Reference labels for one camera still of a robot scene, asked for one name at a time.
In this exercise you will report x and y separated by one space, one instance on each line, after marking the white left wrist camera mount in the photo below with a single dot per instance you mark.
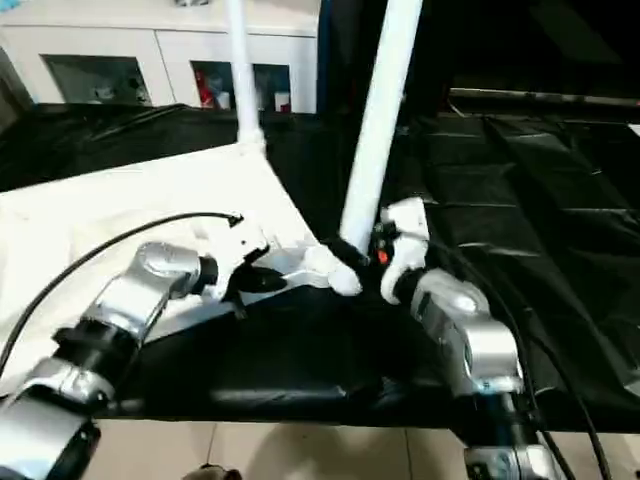
240 245

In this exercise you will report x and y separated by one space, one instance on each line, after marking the small white figurine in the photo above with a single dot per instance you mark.
102 93

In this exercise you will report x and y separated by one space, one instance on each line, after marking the small white cup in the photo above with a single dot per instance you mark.
281 101

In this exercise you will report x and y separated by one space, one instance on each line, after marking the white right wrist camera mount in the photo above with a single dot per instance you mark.
410 235

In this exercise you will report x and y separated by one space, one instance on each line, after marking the dark grey tube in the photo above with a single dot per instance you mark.
550 95

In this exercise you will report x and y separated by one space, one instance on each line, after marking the grey patterned bundle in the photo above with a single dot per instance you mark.
187 2

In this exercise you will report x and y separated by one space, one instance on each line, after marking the white glass-door cabinet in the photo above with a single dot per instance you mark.
125 40

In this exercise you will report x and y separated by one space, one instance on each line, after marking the black backdrop cloth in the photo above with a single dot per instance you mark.
525 45

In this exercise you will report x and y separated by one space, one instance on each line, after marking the white plastic table leg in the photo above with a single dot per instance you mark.
245 75
380 125

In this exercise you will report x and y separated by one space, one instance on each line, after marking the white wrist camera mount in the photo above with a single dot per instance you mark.
410 235
240 245

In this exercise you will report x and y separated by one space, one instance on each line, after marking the black work surface mat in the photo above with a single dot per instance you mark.
550 225

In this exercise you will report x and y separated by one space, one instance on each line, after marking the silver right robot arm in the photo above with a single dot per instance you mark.
470 340

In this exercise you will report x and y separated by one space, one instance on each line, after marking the white plastic table top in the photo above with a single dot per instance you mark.
100 215

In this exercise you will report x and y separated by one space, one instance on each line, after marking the red white bottle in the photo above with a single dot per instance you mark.
201 90

